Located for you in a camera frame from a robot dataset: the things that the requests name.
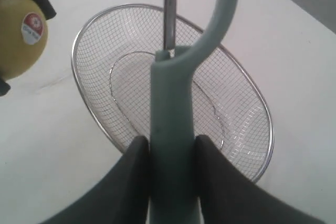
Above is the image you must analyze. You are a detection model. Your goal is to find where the oval steel mesh basket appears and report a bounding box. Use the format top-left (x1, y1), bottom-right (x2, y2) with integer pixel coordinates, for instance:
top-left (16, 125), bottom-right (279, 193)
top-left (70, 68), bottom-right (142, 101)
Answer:
top-left (71, 4), bottom-right (274, 182)

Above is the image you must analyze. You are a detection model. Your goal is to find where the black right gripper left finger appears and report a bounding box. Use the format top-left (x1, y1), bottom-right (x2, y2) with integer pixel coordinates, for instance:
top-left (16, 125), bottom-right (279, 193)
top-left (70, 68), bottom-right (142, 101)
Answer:
top-left (45, 136), bottom-right (150, 223)

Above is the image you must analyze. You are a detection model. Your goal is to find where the teal handled peeler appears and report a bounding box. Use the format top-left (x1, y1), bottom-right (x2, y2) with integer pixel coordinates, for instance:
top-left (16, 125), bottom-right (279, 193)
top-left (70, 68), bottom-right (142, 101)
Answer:
top-left (150, 0), bottom-right (237, 223)

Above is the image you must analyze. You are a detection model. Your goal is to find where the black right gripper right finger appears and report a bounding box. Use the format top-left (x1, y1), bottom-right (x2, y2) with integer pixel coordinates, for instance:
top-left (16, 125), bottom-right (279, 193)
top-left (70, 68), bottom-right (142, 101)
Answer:
top-left (195, 135), bottom-right (323, 223)

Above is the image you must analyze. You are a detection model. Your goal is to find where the yellow lemon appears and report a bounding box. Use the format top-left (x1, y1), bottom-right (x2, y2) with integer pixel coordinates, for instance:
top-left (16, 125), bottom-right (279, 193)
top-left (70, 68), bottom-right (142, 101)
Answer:
top-left (1, 0), bottom-right (48, 81)

